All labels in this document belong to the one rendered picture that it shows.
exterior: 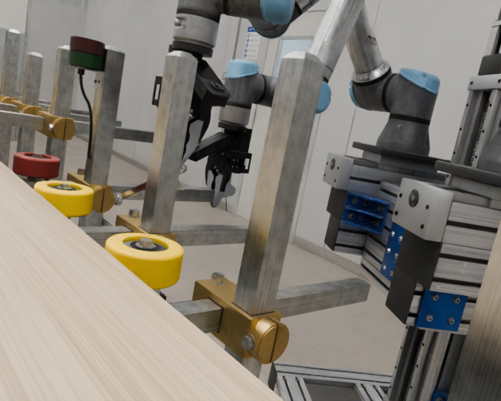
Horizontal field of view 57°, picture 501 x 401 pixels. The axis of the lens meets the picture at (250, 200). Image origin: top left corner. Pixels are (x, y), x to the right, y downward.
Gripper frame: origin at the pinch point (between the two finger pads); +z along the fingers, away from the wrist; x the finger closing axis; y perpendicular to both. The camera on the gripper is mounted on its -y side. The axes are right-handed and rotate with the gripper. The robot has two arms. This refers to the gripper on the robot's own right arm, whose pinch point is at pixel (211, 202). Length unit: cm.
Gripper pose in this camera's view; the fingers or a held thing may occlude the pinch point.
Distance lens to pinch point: 116.0
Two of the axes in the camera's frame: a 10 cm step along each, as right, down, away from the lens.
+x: -6.3, -2.6, 7.3
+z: -1.9, 9.7, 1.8
